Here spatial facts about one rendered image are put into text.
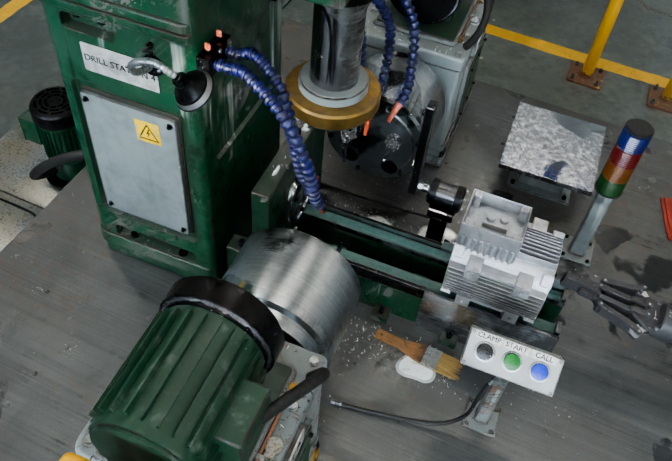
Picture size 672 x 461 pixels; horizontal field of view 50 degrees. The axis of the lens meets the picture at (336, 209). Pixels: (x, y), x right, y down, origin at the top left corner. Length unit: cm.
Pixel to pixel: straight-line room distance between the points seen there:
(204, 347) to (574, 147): 130
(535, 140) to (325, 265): 87
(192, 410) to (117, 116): 66
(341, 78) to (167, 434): 68
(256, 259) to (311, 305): 13
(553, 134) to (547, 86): 175
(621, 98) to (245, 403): 312
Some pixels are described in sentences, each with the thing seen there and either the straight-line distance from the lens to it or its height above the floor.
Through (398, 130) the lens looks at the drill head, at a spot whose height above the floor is 109.
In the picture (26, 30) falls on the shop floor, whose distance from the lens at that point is 396.
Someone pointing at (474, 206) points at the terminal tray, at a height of 112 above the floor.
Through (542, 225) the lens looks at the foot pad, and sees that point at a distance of 154.
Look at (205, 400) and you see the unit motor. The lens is 94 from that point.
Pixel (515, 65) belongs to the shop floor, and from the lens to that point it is 382.
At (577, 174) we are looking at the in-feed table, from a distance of 191.
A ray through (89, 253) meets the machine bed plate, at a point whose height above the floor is 80.
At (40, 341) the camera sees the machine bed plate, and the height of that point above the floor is 80.
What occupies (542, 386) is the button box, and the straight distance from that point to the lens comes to 135.
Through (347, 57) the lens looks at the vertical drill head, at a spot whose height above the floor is 143.
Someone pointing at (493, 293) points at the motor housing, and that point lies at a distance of 146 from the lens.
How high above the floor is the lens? 217
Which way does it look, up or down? 48 degrees down
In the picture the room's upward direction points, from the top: 6 degrees clockwise
